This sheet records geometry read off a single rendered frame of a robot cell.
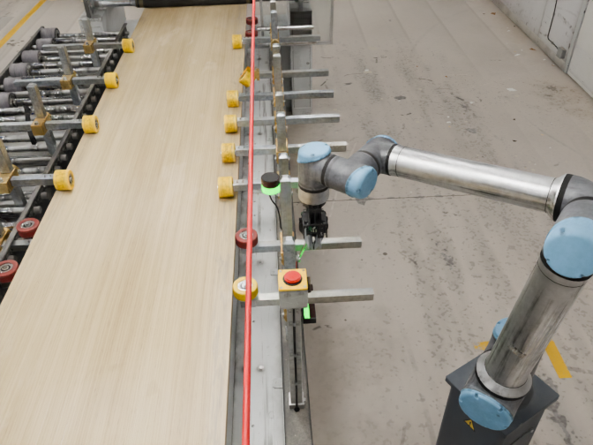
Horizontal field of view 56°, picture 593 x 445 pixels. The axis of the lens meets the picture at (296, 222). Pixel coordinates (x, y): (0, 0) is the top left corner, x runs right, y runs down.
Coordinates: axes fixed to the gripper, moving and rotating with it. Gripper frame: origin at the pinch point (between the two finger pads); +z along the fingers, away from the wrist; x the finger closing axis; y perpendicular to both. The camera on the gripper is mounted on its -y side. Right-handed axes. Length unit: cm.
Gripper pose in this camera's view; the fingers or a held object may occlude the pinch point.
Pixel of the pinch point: (313, 245)
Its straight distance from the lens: 175.8
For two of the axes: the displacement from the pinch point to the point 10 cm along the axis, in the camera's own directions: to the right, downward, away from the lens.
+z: 0.2, 7.8, 6.3
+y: 0.6, 6.3, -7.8
